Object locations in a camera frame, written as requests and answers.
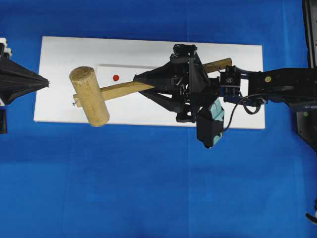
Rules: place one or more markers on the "white raised foam strip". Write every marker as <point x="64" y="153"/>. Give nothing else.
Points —
<point x="111" y="74"/>

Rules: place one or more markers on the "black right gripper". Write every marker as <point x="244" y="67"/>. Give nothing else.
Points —
<point x="186" y="72"/>

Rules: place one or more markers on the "black box at left edge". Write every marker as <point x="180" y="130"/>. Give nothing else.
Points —
<point x="3" y="122"/>

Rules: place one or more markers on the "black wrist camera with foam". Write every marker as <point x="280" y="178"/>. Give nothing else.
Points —
<point x="209" y="124"/>

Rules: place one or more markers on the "blue table cloth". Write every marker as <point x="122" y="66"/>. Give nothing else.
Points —
<point x="62" y="180"/>

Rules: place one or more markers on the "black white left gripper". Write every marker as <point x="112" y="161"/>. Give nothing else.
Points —
<point x="15" y="80"/>

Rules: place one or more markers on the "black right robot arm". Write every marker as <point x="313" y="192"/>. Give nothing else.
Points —
<point x="253" y="89"/>

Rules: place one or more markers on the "white foam board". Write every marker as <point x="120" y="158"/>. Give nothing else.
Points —
<point x="60" y="55"/>

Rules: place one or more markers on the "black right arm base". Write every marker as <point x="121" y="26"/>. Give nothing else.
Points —
<point x="307" y="116"/>

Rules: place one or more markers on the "wooden mallet hammer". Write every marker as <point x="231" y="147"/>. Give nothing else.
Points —
<point x="92" y="98"/>

